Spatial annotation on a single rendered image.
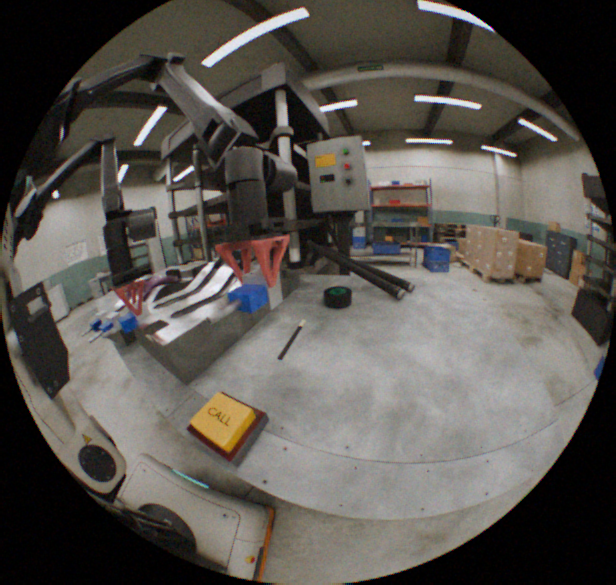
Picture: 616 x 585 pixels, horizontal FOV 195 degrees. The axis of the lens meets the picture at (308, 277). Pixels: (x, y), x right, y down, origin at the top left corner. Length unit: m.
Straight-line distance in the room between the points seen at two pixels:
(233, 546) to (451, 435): 0.73
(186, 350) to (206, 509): 0.66
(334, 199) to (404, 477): 0.99
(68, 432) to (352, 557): 0.98
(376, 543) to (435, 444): 0.85
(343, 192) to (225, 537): 1.50
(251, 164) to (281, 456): 0.36
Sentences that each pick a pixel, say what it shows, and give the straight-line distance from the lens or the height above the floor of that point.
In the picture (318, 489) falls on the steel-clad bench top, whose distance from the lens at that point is 0.23.
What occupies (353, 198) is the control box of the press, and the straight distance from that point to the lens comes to 0.95.
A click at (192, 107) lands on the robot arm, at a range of 0.39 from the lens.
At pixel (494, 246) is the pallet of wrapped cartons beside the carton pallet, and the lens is 3.67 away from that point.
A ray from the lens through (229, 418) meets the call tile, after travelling 0.24.
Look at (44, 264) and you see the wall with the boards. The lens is 7.96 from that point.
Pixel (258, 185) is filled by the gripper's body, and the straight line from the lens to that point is 0.26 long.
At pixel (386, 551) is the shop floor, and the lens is 1.10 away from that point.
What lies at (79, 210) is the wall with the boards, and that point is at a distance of 7.91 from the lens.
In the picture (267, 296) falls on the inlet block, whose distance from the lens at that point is 0.27.
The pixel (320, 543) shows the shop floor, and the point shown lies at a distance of 1.05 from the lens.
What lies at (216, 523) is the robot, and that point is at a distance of 0.84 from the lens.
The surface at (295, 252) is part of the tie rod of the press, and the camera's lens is 0.92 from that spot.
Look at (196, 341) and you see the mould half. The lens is 0.35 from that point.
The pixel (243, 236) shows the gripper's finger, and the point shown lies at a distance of 0.24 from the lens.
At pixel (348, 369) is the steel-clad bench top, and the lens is 0.31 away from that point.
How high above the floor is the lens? 1.03
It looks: 18 degrees down
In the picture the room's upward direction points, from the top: 5 degrees counter-clockwise
